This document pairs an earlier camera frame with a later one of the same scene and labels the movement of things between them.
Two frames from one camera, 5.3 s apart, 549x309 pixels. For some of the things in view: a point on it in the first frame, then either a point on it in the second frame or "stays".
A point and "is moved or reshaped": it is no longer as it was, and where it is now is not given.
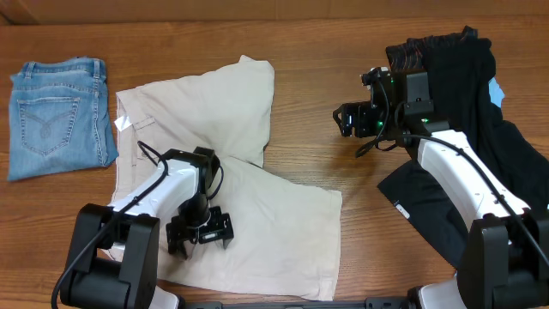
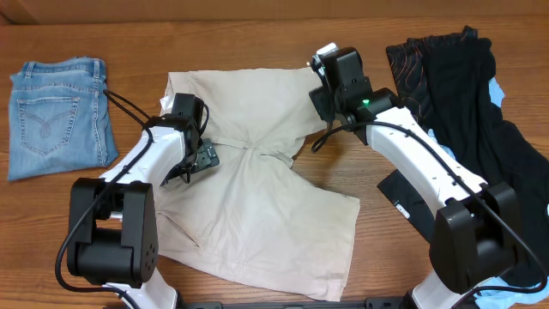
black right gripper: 361,112 to 322,103
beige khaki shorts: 286,233 is moved or reshaped
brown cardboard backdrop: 265,11 stays
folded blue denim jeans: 58,118 stays
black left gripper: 220,227 to 207,156
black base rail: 370,303 stays
